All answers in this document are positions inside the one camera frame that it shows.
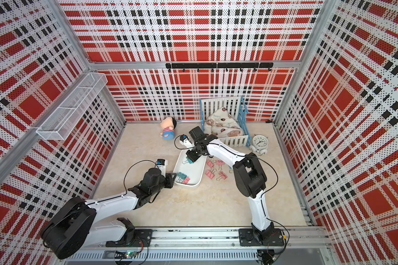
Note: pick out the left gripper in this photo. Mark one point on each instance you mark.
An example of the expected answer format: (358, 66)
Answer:
(169, 179)

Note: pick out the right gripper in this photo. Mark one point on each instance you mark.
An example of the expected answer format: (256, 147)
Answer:
(190, 154)

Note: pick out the teal binder clip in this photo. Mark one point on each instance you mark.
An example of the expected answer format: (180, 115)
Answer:
(187, 161)
(181, 177)

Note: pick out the pink binder clip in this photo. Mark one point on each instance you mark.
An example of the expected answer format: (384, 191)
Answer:
(220, 164)
(187, 180)
(222, 176)
(210, 163)
(210, 173)

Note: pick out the white plastic storage box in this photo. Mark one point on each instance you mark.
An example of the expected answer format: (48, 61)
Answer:
(193, 171)

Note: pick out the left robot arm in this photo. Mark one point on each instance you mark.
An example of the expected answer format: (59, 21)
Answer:
(80, 223)

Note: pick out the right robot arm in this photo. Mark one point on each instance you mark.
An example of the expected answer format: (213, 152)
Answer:
(249, 175)

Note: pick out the patterned baby blanket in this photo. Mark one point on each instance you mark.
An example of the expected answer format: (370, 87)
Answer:
(222, 125)

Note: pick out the blue white toy crib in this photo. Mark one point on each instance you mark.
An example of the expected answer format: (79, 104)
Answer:
(237, 108)

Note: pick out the white alarm clock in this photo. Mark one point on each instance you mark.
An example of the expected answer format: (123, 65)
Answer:
(259, 144)

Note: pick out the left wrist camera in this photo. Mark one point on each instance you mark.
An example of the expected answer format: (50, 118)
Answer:
(162, 164)

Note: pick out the black hook rail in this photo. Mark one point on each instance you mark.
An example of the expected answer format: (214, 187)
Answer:
(217, 65)

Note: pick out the white wire mesh shelf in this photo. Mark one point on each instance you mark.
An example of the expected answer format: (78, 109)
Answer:
(60, 124)

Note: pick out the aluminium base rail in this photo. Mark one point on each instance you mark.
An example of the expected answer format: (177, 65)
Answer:
(295, 245)

